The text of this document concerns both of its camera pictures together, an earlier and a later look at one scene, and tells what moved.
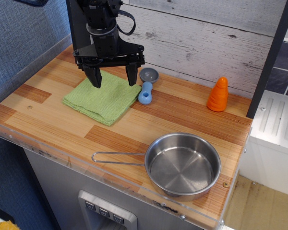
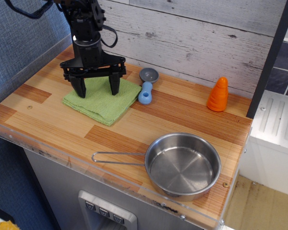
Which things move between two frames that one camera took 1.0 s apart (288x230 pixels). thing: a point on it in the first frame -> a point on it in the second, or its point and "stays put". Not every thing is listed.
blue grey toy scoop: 148,75 stays put
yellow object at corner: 7,225 stays put
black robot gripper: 106,49 -> 90,61
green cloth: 105,104 stays put
